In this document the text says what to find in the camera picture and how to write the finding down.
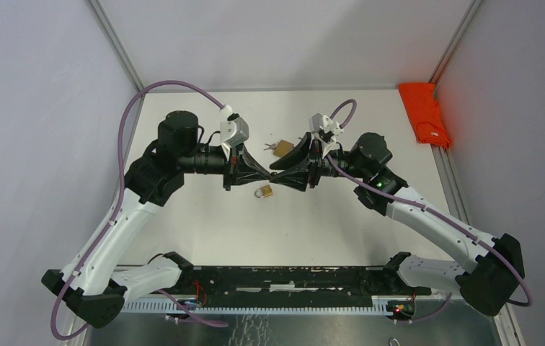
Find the small brass padlock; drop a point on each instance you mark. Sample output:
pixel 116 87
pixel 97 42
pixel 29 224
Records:
pixel 264 192

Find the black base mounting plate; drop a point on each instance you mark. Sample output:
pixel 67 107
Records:
pixel 291 287

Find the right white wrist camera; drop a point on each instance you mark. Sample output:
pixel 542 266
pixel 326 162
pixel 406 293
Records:
pixel 325 129

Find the orange folded cloth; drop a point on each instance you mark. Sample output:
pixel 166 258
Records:
pixel 424 114

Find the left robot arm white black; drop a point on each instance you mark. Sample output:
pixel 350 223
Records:
pixel 89 285

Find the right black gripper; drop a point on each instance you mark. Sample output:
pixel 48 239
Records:
pixel 298 178

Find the silver keys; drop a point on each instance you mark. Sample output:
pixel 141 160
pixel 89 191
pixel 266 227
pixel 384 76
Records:
pixel 271 147

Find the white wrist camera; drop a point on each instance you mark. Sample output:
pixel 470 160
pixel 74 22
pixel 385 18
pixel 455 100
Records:
pixel 233 131
pixel 325 129

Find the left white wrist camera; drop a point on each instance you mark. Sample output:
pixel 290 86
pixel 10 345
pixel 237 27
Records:
pixel 233 131

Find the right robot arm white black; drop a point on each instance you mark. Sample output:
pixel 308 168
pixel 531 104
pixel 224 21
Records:
pixel 483 269

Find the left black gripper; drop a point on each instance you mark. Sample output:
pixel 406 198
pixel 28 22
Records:
pixel 241 169

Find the large brass padlock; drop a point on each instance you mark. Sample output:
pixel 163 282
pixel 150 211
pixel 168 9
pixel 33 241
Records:
pixel 282 148

